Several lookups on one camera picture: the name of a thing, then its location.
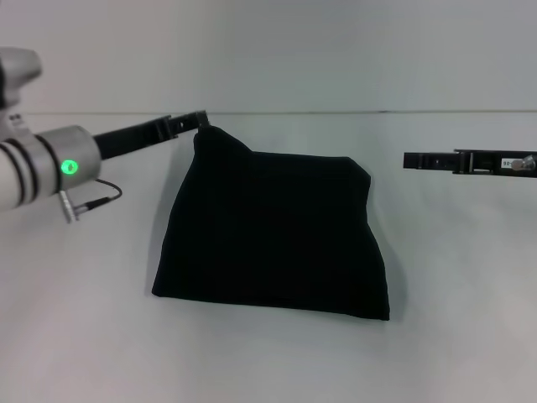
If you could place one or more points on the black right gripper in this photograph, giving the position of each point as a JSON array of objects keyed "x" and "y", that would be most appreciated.
[{"x": 495, "y": 163}]

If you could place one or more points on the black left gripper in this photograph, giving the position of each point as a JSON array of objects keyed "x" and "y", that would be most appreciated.
[{"x": 130, "y": 136}]

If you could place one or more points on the black t-shirt with pink print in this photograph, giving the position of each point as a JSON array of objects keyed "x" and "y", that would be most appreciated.
[{"x": 272, "y": 235}]

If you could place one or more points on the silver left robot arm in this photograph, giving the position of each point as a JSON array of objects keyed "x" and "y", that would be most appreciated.
[{"x": 46, "y": 168}]

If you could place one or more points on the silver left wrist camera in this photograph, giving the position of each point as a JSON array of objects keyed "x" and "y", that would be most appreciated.
[{"x": 17, "y": 84}]

